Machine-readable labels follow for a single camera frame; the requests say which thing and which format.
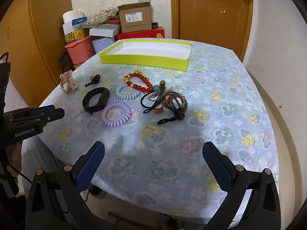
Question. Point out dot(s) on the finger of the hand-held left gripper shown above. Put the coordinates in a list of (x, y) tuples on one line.
[(43, 109), (55, 113)]

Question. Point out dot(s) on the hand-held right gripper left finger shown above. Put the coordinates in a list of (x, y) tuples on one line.
[(90, 166)]

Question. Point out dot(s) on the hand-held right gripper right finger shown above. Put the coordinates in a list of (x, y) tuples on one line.
[(217, 166)]

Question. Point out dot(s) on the beige hair claw clip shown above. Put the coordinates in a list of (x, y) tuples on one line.
[(67, 83)]

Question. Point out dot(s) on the black smart band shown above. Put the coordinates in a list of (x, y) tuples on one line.
[(87, 103)]

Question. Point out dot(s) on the small black hair clip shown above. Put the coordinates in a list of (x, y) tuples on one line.
[(96, 79)]

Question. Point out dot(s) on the yellow-green shallow cardboard box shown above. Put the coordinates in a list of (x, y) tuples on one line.
[(144, 62)]

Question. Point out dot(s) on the person's left hand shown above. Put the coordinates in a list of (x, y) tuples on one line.
[(15, 154)]

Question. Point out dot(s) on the floral blue tablecloth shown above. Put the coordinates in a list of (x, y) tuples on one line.
[(168, 148)]

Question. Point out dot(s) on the pink plastic bin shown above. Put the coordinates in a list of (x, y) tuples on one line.
[(80, 50)]

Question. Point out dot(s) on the wooden wardrobe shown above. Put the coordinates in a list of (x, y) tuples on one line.
[(28, 40)]

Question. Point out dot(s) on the yellow bucket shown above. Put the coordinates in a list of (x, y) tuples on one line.
[(74, 36)]

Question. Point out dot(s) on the lavender plastic container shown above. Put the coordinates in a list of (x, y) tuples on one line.
[(103, 45)]

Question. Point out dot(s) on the white and blue box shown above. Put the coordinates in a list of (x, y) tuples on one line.
[(76, 22)]

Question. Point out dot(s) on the white flat box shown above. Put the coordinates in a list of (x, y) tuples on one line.
[(103, 31)]

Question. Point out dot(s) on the white paper roll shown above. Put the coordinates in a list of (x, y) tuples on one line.
[(70, 16)]

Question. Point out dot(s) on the green striped flat box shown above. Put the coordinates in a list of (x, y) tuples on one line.
[(100, 25)]

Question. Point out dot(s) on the clear bag of nuts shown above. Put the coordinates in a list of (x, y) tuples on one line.
[(104, 15)]

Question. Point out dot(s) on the red gift box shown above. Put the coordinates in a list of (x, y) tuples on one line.
[(141, 34)]

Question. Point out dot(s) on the brown cardboard box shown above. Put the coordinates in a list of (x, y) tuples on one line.
[(136, 19)]

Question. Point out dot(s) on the wooden door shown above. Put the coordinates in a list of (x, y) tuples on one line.
[(215, 16)]

